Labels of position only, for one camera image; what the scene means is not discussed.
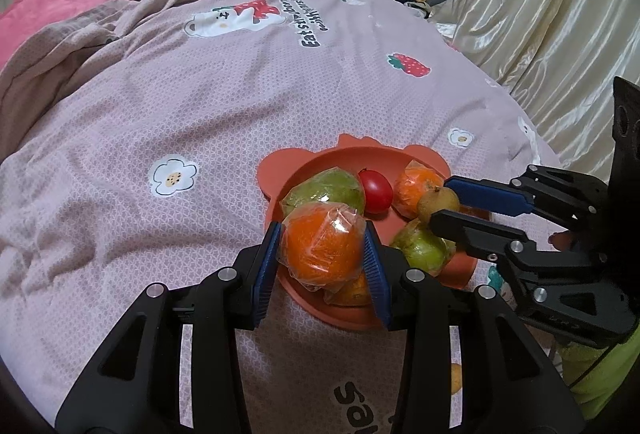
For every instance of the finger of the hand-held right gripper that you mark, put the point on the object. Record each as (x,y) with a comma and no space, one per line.
(475,234)
(490,194)

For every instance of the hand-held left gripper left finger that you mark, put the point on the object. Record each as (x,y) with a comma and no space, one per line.
(265,274)

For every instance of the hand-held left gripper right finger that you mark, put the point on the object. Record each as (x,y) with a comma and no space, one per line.
(377,279)

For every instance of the orange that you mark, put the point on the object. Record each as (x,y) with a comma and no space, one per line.
(320,244)
(412,191)
(350,294)

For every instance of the yellow longan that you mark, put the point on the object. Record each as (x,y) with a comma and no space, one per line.
(435,204)
(456,379)

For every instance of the red tomato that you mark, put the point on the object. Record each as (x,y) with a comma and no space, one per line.
(375,191)

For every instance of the orange bear-shaped plate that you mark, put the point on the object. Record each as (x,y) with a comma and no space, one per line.
(295,164)

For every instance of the person's right hand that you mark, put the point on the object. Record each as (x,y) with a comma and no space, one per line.
(562,240)

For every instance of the small wrapped green guava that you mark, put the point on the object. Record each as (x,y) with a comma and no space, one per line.
(420,249)

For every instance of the large wrapped green guava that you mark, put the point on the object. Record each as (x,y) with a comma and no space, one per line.
(325,189)

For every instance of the cream satin cloth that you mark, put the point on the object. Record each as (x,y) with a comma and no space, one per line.
(540,14)

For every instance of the printed lilac blanket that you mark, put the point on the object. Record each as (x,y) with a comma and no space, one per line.
(150,114)

